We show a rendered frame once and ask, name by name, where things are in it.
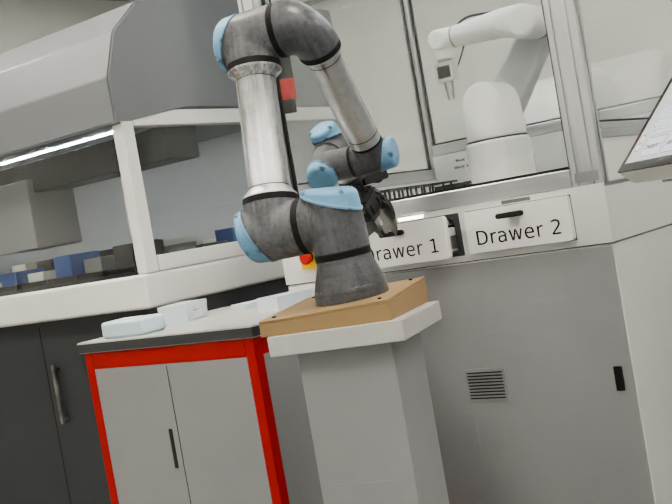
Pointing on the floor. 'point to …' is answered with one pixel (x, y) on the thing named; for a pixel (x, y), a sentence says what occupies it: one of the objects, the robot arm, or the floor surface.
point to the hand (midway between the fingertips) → (388, 230)
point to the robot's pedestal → (371, 409)
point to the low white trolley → (202, 415)
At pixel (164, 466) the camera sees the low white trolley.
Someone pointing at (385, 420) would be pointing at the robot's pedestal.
